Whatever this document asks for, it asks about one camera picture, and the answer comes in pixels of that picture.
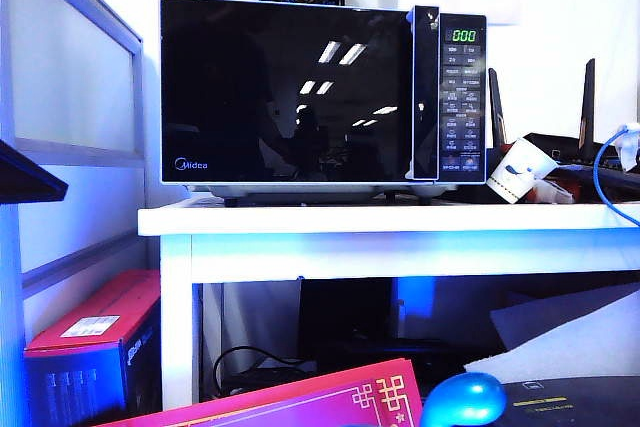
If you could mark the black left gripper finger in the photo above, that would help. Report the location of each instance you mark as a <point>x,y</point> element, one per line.
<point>25,182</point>

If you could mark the black glass microwave door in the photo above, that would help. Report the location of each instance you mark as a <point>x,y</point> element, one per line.
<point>275,97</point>

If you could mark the black Midea microwave oven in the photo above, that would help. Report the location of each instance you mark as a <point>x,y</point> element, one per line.
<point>462,97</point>

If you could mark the white framed partition panel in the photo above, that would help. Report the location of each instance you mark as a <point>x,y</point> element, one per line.
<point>75,97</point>

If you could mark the red black cardboard box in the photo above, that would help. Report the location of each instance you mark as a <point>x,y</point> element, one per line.
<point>92,308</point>

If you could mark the white table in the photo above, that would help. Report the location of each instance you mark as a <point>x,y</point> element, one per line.
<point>350,221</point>

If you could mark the pink gift box gold pattern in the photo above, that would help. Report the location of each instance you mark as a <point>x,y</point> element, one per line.
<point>300,404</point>

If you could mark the shiny blue oval object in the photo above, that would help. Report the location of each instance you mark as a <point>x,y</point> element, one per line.
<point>465,399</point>

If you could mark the white paper cup blue print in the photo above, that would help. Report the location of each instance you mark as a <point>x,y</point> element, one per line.
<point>520,169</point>

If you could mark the red white packet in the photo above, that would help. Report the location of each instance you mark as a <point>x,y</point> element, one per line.
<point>555,191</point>

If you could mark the black router with antennas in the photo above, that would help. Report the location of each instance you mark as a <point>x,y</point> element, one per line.
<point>575,147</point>

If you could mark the white foam sheet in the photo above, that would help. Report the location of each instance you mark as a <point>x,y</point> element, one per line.
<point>575,346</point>

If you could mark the black box with gold print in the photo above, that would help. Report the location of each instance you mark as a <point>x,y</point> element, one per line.
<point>575,404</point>

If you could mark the white tape tag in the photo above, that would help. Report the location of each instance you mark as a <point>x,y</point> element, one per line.
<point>630,148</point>

